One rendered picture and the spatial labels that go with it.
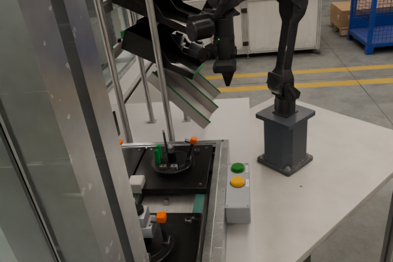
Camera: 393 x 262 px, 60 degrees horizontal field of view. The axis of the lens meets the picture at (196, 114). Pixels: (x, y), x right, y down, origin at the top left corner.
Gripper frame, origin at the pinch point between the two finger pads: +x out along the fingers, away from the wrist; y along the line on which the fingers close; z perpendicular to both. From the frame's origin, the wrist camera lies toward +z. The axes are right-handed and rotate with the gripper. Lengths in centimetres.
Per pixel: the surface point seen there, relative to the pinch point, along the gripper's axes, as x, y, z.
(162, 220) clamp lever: 18.6, 39.9, 14.1
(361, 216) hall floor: 125, -75, -71
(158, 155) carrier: 23.2, 6.6, 23.2
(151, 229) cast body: 20.3, 41.0, 16.7
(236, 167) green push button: 28.2, 7.2, -1.2
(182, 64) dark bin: 3.5, -24.0, 17.8
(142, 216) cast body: 16.9, 40.6, 18.4
